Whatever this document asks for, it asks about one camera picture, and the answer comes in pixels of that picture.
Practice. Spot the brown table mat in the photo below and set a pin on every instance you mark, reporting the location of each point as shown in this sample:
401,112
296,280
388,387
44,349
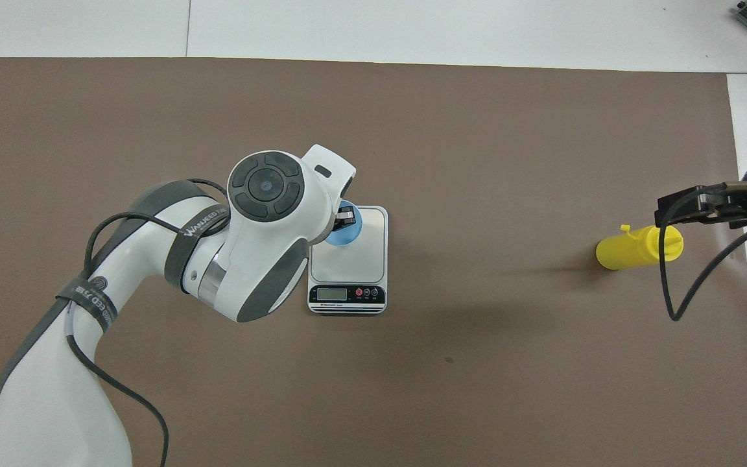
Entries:
477,162

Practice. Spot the light blue paper cup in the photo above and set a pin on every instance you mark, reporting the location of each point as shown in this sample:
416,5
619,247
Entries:
347,237

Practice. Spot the silver digital kitchen scale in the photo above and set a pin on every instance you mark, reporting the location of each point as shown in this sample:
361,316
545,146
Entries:
360,272

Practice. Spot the yellow squeeze bottle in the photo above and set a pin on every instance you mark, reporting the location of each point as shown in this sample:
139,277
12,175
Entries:
626,253

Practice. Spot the black right camera box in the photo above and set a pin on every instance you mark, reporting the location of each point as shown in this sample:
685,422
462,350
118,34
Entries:
736,204

